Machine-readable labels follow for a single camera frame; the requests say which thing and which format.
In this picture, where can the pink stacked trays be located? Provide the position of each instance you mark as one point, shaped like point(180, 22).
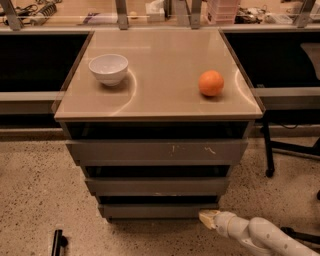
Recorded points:
point(221, 11)

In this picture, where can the white bowl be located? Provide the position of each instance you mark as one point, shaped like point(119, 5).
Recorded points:
point(109, 69)

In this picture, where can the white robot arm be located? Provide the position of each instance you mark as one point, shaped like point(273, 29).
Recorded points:
point(258, 235)

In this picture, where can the grey drawer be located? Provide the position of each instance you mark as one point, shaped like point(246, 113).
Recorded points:
point(153, 211)
point(184, 186)
point(157, 152)

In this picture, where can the black stand leg with caster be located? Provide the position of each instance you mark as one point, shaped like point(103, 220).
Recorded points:
point(270, 145)

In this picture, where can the orange fruit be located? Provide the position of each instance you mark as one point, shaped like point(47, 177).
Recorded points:
point(211, 83)

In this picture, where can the grey drawer cabinet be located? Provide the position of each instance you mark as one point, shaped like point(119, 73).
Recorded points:
point(158, 99)

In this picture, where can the grey middle drawer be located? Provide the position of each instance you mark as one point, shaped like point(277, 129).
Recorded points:
point(184, 186)

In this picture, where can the grey top drawer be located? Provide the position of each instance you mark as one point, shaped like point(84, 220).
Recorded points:
point(157, 152)

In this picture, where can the black chair leg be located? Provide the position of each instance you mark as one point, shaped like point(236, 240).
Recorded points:
point(312, 239)

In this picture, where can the white tissue box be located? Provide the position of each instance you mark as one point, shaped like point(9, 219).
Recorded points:
point(155, 11)

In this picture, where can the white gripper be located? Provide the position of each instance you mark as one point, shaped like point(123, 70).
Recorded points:
point(221, 221)

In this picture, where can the grey bottom drawer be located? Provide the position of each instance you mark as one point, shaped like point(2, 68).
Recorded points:
point(153, 211)

